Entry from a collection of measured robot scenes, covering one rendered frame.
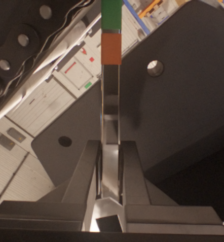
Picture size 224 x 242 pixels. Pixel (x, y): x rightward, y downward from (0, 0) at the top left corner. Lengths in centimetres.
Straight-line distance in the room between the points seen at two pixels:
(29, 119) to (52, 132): 1163
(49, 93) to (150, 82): 1035
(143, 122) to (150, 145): 3
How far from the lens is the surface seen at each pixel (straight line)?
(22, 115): 1188
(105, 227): 32
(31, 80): 89
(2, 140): 1291
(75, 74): 974
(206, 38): 19
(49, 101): 1072
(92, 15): 110
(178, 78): 19
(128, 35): 923
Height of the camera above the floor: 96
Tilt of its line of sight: 21 degrees up
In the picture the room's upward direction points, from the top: 134 degrees clockwise
